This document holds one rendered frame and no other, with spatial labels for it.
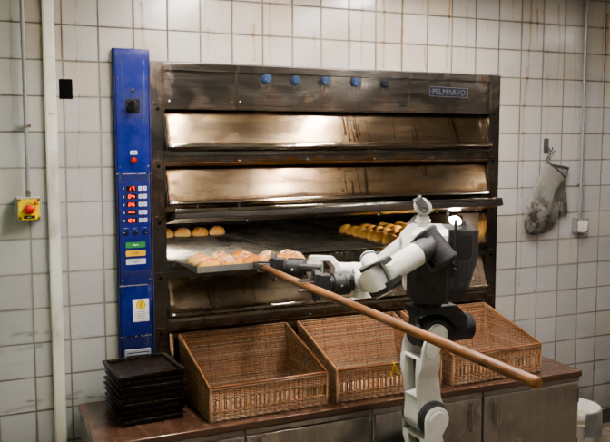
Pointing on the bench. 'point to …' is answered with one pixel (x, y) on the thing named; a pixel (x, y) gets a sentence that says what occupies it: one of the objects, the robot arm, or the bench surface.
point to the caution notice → (141, 309)
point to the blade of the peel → (215, 267)
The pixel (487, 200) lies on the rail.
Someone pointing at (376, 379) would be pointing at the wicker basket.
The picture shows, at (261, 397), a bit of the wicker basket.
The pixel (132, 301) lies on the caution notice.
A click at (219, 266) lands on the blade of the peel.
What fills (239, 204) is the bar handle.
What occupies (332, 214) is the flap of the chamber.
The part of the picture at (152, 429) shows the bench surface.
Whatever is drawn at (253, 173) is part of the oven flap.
